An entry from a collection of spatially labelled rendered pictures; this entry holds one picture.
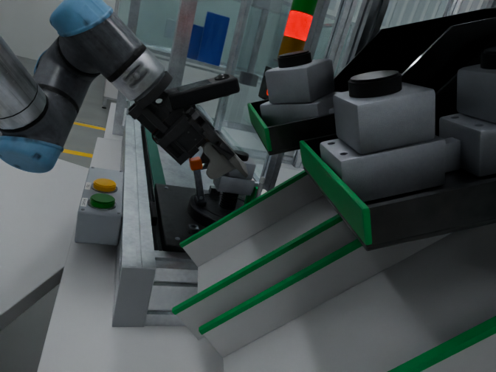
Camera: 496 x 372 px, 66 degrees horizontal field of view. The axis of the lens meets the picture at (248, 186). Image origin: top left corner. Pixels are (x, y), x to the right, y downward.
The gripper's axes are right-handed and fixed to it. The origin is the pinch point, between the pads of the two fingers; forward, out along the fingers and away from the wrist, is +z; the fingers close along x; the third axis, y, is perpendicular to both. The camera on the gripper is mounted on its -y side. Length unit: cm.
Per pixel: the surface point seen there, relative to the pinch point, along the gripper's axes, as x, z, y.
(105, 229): 1.9, -8.8, 24.0
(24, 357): -63, 28, 112
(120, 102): -82, -11, 20
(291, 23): -17.4, -7.3, -26.5
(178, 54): -105, -7, -8
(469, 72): 41.9, -13.5, -15.9
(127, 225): 5.3, -8.0, 19.8
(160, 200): -3.7, -3.9, 15.6
